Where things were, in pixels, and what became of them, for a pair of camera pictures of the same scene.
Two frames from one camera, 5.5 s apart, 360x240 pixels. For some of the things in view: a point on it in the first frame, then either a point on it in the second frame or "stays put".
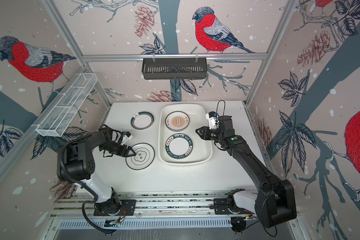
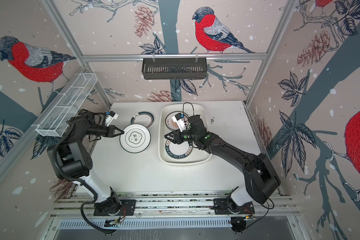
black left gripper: [125, 154] to [111, 131]
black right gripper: [206, 132] to [178, 139]
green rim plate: [179, 146] stays put
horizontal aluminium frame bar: [210, 57] stays put
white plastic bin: [178, 143] stays put
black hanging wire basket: [174, 68] stays put
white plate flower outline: [144, 158] to [136, 138]
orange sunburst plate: [177, 121] stays put
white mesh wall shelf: [66, 105] stays put
